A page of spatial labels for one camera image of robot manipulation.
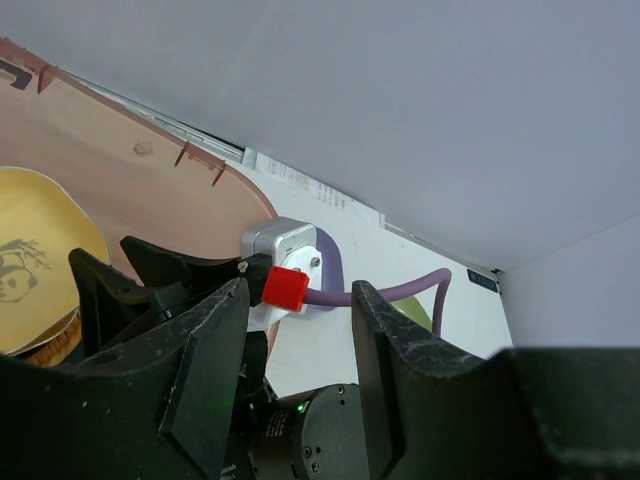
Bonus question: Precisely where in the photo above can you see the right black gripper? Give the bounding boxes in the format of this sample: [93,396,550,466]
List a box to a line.
[68,236,250,435]

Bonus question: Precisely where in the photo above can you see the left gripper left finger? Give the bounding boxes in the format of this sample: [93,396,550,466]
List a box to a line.
[0,277,251,480]

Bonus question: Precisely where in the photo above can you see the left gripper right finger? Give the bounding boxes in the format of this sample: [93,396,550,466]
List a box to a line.
[352,281,639,479]

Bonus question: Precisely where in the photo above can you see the woven bamboo round tray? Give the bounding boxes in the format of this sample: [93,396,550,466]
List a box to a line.
[26,310,82,368]

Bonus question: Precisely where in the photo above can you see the green square dish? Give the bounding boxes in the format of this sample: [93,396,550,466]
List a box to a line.
[391,296,432,331]

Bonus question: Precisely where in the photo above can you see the yellow square dish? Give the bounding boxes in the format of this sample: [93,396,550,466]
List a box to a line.
[1,166,111,355]

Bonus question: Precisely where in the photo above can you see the pink translucent plastic bin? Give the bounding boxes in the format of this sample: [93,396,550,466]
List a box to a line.
[1,40,276,274]

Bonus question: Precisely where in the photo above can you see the dark blue label sticker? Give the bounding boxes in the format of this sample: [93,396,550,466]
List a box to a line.
[467,269,500,294]

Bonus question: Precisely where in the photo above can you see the white paper sheet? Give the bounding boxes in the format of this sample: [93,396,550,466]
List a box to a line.
[241,148,386,227]

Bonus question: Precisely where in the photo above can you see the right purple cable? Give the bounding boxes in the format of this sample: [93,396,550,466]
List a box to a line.
[302,268,453,339]

